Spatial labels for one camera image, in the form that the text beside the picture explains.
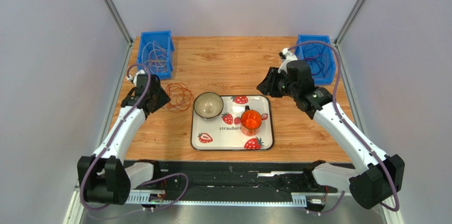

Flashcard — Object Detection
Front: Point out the orange cable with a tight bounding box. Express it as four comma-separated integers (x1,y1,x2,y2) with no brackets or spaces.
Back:
162,82,194,113

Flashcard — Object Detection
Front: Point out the white cable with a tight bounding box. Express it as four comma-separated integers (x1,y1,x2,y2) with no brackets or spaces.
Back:
141,40,169,75

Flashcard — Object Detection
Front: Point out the dark blue cable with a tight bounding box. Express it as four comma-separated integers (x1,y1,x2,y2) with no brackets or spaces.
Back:
302,42,327,76

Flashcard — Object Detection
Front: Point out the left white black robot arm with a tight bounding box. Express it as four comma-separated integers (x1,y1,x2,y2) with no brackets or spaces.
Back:
77,71,170,210

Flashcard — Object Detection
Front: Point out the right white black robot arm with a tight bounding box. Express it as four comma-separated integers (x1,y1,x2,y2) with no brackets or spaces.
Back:
257,60,405,211

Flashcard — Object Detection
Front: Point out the right blue plastic bin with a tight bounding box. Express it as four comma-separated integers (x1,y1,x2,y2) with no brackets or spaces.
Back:
294,43,336,85

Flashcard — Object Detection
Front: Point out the blue plastic bin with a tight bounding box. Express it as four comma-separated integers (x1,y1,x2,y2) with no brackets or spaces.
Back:
294,43,336,85
136,30,175,80

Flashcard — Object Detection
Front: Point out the orange translucent mug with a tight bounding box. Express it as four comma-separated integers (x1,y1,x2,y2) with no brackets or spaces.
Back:
240,105,263,136

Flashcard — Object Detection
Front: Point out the left blue plastic bin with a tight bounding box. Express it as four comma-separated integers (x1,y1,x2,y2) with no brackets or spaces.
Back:
136,30,175,80

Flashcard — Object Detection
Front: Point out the grey ceramic bowl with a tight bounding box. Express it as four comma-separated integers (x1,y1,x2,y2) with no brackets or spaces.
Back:
193,92,224,119

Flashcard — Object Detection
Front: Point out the white strawberry tray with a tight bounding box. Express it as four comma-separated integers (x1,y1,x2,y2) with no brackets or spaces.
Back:
191,95,275,151

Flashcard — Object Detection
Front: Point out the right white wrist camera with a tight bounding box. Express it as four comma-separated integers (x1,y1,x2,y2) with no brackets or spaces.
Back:
278,48,298,73

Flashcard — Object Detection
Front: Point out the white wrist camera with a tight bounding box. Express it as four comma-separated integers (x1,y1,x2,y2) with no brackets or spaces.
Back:
126,70,146,86
278,48,298,73

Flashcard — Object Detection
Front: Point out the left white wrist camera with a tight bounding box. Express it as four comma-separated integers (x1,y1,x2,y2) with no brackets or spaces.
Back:
126,70,146,86

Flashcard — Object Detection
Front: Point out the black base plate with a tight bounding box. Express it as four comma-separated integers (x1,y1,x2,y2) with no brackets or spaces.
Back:
143,161,340,204

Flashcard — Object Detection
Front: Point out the aluminium front rail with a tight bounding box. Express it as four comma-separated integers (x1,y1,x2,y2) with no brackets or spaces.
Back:
74,167,395,208

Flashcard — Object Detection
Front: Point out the left aluminium frame post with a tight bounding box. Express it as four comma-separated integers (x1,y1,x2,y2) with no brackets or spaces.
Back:
102,0,134,136

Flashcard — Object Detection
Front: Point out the aluminium frame post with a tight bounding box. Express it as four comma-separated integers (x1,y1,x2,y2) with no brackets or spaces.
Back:
333,0,405,224
102,0,134,136

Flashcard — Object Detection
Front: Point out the right aluminium frame post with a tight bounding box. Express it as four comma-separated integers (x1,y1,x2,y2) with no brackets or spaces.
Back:
333,0,405,224

